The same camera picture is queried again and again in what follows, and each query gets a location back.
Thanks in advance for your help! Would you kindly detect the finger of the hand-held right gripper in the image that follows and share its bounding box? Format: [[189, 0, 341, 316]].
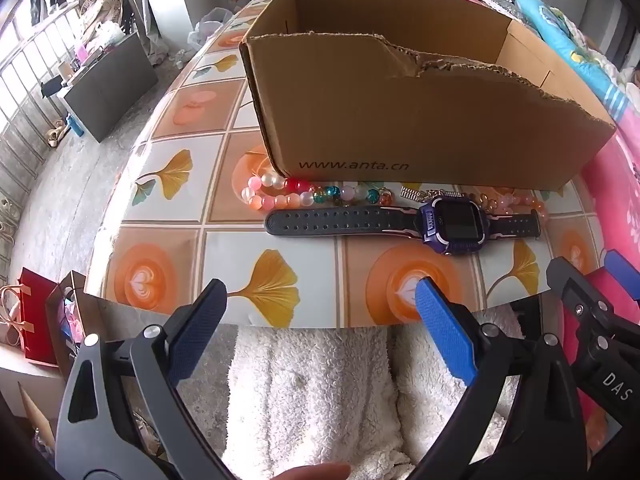
[[546, 257, 640, 350], [604, 250, 640, 303]]

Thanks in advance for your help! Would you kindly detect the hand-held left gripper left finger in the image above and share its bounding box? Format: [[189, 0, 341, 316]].
[[55, 278, 228, 480]]

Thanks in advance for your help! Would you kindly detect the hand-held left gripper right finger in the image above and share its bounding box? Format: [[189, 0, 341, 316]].
[[414, 276, 586, 480]]

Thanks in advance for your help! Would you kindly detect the purple smart watch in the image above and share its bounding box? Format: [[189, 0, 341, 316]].
[[264, 195, 543, 257]]

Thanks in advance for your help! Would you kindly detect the white pink orange bead bracelet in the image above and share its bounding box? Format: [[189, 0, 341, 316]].
[[241, 170, 321, 211]]

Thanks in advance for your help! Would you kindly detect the multicoloured glass bead bracelet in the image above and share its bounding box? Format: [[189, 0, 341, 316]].
[[285, 176, 396, 207]]

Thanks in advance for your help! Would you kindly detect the brown cardboard box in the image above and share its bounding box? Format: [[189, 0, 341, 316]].
[[239, 0, 617, 192]]

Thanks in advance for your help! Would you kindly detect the person's left hand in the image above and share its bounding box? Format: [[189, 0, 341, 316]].
[[272, 462, 352, 480]]

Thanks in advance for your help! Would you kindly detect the pink blanket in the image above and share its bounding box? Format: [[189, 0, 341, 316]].
[[560, 125, 640, 453]]

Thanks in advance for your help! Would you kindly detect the ginkgo leaf patterned tablecloth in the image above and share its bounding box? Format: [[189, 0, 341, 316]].
[[85, 0, 606, 331]]

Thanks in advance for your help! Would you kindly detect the brown paper bag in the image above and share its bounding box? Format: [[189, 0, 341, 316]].
[[46, 270, 106, 376]]

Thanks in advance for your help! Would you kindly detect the white fluffy robe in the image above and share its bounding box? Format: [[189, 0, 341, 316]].
[[220, 305, 521, 480]]

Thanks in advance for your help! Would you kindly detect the red gift bag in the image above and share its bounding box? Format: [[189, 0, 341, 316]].
[[19, 267, 61, 366]]

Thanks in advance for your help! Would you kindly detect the blue patterned blanket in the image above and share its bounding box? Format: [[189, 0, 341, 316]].
[[515, 0, 640, 121]]

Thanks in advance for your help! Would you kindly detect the pair of beige shoes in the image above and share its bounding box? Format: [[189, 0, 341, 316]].
[[45, 120, 69, 149]]

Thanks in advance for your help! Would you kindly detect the black cabinet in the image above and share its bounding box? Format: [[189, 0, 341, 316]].
[[57, 32, 158, 143]]

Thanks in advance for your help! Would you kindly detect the metal window railing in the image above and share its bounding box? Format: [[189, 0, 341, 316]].
[[0, 0, 121, 271]]

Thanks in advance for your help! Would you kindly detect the white plastic bag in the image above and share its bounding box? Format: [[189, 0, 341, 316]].
[[187, 7, 236, 51]]

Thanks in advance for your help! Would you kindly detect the pile of bags and clothes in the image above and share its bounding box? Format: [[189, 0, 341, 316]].
[[75, 0, 132, 56]]

